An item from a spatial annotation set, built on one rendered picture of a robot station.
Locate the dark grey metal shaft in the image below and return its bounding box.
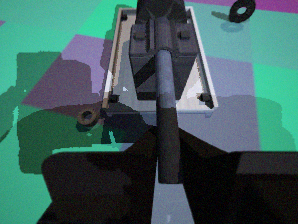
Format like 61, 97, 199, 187
155, 49, 184, 184

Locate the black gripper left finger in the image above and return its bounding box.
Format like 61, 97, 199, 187
41, 126, 157, 224

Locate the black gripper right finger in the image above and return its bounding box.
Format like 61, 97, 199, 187
178, 127, 298, 224

